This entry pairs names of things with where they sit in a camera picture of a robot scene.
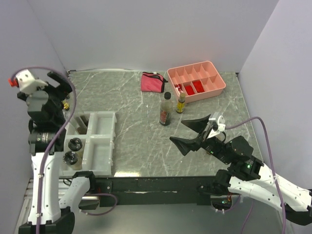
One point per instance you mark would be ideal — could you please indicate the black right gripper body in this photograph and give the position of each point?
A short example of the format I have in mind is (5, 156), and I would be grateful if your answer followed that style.
(213, 146)

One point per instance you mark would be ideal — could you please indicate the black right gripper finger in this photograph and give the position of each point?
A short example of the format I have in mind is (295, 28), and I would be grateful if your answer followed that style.
(186, 145)
(197, 125)

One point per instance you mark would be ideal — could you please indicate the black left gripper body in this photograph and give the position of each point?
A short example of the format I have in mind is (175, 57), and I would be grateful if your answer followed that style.
(57, 95)

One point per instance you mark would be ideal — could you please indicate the glass oil bottle gold spout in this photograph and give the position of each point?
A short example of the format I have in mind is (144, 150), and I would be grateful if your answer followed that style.
(84, 123)

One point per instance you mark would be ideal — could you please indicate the tall glass oil bottle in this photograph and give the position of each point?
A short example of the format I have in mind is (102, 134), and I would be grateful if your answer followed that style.
(70, 99)

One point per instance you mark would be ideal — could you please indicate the yellow label sauce bottle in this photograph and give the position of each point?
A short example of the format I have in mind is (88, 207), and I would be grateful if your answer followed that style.
(180, 103)

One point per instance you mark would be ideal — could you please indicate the dark soy sauce bottle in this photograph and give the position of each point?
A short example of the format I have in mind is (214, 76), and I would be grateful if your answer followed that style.
(166, 109)

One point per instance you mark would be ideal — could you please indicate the shaker jar chrome black lid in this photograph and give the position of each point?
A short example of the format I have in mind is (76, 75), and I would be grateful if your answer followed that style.
(73, 160)

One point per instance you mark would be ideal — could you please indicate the white plastic divided tray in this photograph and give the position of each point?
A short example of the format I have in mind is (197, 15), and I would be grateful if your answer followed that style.
(98, 143)

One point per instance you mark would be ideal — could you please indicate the round shaker black spout lid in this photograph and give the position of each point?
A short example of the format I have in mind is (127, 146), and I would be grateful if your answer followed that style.
(75, 144)

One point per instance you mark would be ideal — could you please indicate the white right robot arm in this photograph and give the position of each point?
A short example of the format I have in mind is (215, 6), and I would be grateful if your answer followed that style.
(246, 175)

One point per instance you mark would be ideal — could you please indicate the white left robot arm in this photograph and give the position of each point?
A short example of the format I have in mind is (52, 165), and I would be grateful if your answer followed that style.
(49, 214)

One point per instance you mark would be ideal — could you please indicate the red cloth middle compartment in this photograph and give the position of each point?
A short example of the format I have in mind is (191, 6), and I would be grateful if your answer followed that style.
(189, 90)

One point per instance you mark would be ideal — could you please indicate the red cloth compartment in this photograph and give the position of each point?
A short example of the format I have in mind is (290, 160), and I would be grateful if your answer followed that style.
(189, 90)
(198, 86)

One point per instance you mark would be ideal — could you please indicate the red cloth right compartment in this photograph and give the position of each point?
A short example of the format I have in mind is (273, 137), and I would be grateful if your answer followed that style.
(198, 86)

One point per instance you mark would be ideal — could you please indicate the red white striped cloth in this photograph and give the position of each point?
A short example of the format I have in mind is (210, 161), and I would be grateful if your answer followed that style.
(178, 89)

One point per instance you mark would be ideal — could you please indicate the pink plastic divided box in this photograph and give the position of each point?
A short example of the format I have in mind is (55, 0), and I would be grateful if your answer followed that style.
(205, 71)

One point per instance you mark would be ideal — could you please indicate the pink cloth black trim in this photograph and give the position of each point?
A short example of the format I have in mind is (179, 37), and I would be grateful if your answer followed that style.
(152, 82)

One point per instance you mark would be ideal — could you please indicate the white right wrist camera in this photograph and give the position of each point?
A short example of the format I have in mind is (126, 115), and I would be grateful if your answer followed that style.
(217, 125)

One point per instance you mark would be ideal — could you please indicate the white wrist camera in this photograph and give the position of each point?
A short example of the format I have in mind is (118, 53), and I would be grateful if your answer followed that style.
(217, 125)
(27, 82)

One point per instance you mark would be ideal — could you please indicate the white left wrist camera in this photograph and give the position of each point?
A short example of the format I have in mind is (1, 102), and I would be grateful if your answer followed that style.
(27, 82)

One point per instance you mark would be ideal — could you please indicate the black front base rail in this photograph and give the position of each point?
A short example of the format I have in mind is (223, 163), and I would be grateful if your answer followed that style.
(162, 190)

